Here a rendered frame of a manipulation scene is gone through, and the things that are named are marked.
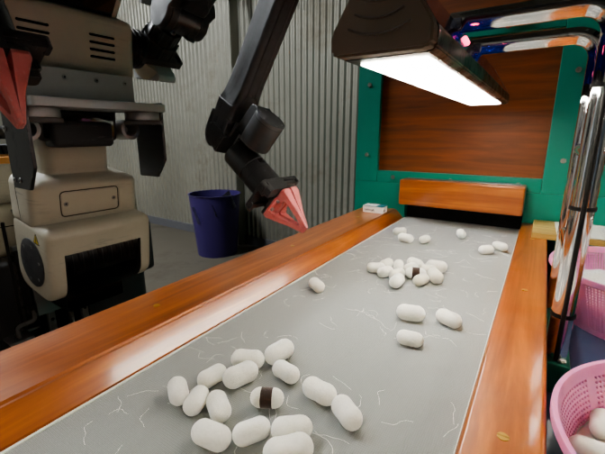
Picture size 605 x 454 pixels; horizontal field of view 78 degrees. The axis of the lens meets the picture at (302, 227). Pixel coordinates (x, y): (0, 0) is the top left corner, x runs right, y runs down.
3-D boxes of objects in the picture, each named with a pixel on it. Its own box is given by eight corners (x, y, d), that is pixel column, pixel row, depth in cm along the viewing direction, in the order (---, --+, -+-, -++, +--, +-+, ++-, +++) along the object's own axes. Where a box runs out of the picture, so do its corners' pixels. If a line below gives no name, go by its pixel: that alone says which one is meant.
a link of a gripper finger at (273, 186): (323, 215, 66) (290, 177, 68) (301, 222, 60) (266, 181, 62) (302, 240, 69) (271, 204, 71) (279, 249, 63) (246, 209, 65)
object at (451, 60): (329, 58, 30) (330, -45, 28) (466, 105, 81) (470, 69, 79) (430, 46, 26) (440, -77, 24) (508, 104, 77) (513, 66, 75)
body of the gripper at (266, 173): (302, 182, 70) (277, 155, 72) (268, 187, 61) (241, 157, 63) (284, 205, 73) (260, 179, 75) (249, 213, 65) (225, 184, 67)
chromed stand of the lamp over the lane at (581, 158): (407, 349, 54) (434, 9, 43) (439, 299, 71) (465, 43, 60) (564, 397, 44) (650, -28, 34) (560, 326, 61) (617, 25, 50)
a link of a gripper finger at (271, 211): (329, 213, 67) (297, 177, 70) (309, 220, 62) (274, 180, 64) (309, 237, 71) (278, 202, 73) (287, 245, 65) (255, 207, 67)
